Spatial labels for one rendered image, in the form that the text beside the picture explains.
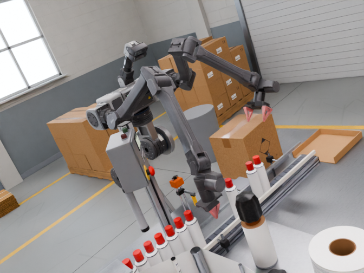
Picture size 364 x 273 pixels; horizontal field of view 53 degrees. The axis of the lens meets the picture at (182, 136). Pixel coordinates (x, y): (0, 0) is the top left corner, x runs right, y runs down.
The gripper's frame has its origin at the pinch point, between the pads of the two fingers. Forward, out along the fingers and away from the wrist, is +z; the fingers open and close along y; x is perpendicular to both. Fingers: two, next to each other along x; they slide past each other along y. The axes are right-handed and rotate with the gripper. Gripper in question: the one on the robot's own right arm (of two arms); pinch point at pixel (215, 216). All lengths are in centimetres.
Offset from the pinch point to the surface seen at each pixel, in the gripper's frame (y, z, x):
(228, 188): 15.5, -2.6, 5.6
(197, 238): -9.4, 5.3, 4.0
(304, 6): 423, -8, 215
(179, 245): -18.4, 1.9, 4.1
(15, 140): 45, 33, 560
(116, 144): -22, -46, 10
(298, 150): 83, 18, 18
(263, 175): 36.3, 3.8, 3.7
